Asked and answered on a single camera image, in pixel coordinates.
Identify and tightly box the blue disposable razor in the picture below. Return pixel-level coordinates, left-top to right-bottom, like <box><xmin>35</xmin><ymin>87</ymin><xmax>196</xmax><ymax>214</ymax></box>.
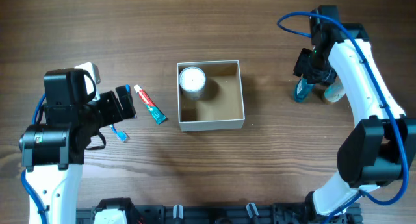
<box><xmin>125</xmin><ymin>84</ymin><xmax>131</xmax><ymax>92</ymax></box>

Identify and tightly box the red green toothpaste tube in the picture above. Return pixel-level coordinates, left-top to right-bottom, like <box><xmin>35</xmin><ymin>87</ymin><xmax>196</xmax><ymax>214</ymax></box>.
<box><xmin>133</xmin><ymin>84</ymin><xmax>167</xmax><ymax>125</ymax></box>

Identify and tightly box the blue white toothbrush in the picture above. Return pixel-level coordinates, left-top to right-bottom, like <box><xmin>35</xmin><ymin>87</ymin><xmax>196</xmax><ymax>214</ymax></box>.
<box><xmin>110</xmin><ymin>125</ymin><xmax>129</xmax><ymax>142</ymax></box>

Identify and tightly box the blue mouthwash bottle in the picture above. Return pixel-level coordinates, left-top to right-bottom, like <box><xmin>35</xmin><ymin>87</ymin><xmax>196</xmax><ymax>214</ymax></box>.
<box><xmin>293</xmin><ymin>78</ymin><xmax>315</xmax><ymax>103</ymax></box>

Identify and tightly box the white floral squeeze tube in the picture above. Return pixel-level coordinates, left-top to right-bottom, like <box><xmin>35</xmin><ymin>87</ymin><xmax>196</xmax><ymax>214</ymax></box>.
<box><xmin>322</xmin><ymin>77</ymin><xmax>345</xmax><ymax>105</ymax></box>

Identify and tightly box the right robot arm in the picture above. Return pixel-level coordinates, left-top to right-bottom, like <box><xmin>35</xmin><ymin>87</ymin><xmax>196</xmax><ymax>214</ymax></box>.
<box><xmin>294</xmin><ymin>5</ymin><xmax>415</xmax><ymax>222</ymax></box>

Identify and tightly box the left blue cable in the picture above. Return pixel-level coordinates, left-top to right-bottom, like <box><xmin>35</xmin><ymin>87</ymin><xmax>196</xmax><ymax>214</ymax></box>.
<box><xmin>20</xmin><ymin>93</ymin><xmax>49</xmax><ymax>224</ymax></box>

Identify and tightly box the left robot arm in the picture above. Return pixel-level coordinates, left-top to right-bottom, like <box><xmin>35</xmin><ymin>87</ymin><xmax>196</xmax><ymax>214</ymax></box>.
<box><xmin>19</xmin><ymin>68</ymin><xmax>136</xmax><ymax>223</ymax></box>

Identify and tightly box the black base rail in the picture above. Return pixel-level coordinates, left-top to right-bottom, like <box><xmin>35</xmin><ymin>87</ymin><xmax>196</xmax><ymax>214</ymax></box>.
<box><xmin>76</xmin><ymin>198</ymin><xmax>325</xmax><ymax>224</ymax></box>

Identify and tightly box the blue cable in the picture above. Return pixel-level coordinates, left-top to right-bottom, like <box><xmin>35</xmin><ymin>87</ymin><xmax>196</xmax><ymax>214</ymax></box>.
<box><xmin>20</xmin><ymin>93</ymin><xmax>49</xmax><ymax>224</ymax></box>
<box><xmin>276</xmin><ymin>11</ymin><xmax>410</xmax><ymax>224</ymax></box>

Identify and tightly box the white square cardboard box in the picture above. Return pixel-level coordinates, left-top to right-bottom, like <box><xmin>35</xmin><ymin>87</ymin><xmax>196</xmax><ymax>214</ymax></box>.
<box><xmin>177</xmin><ymin>60</ymin><xmax>245</xmax><ymax>132</ymax></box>

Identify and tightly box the white round cotton swab jar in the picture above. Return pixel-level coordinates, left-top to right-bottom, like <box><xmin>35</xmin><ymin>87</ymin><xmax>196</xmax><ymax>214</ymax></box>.
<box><xmin>179</xmin><ymin>66</ymin><xmax>207</xmax><ymax>100</ymax></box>

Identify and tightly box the right blue cable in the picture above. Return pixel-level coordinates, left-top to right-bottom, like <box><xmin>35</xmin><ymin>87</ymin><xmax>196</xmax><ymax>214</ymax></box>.
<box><xmin>276</xmin><ymin>11</ymin><xmax>410</xmax><ymax>224</ymax></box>

